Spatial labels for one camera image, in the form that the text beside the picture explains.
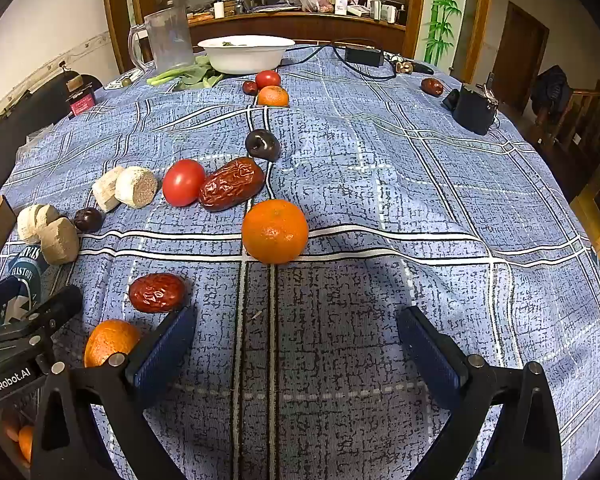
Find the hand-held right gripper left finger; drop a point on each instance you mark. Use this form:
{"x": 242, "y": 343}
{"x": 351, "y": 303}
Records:
{"x": 165, "y": 350}

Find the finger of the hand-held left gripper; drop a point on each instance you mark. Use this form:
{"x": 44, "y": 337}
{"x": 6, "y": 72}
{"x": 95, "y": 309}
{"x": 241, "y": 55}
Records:
{"x": 55, "y": 307}

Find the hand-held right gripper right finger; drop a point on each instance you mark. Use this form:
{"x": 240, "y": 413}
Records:
{"x": 430, "y": 355}

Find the dark purple plum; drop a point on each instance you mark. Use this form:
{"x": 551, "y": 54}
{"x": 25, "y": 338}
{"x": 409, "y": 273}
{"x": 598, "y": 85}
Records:
{"x": 88, "y": 220}
{"x": 262, "y": 144}

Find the red tomato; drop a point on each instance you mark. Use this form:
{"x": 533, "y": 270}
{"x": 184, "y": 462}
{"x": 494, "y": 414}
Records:
{"x": 268, "y": 79}
{"x": 183, "y": 182}

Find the large wrinkled red date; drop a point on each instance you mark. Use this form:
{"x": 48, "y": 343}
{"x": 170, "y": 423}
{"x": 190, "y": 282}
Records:
{"x": 231, "y": 183}

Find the blue plaid tablecloth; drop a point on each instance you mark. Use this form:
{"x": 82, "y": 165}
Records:
{"x": 380, "y": 210}

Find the black leather sofa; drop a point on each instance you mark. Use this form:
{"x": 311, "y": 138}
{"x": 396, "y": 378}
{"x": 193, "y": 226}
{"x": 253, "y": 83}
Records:
{"x": 30, "y": 125}

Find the dark jar with pink label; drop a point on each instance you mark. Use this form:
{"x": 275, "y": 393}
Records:
{"x": 80, "y": 102}

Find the black case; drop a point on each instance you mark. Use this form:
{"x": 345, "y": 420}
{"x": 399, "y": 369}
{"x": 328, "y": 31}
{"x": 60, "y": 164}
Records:
{"x": 475, "y": 107}

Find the metal keys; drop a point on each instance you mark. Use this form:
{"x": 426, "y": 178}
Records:
{"x": 489, "y": 91}

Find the green leafy vegetable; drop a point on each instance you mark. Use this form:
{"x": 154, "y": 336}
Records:
{"x": 195, "y": 76}

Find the small far dark jujube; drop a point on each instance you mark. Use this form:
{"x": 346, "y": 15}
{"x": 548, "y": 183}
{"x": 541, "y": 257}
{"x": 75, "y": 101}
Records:
{"x": 249, "y": 88}

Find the wooden railing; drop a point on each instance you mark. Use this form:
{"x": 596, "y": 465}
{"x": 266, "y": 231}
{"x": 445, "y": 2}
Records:
{"x": 585, "y": 120}

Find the chair with dark jacket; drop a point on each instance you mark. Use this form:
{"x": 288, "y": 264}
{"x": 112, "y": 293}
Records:
{"x": 550, "y": 92}

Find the small gold object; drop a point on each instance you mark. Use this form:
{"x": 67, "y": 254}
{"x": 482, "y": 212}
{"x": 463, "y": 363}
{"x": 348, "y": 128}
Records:
{"x": 405, "y": 66}

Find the clear glass pitcher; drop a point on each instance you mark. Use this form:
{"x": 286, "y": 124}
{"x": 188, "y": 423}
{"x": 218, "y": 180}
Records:
{"x": 167, "y": 40}

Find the wooden framed glass partition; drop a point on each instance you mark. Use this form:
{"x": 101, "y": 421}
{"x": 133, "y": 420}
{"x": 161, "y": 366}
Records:
{"x": 117, "y": 20}

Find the white bowl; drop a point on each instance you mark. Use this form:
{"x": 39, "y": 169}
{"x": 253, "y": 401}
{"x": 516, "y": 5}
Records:
{"x": 243, "y": 55}

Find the black power adapter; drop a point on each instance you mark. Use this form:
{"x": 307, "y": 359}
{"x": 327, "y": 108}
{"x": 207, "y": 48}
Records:
{"x": 364, "y": 55}

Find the brown wooden door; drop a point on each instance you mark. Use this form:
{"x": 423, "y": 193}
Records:
{"x": 522, "y": 55}

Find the bamboo wall decal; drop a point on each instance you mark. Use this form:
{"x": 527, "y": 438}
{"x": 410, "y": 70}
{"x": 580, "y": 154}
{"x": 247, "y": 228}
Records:
{"x": 442, "y": 10}

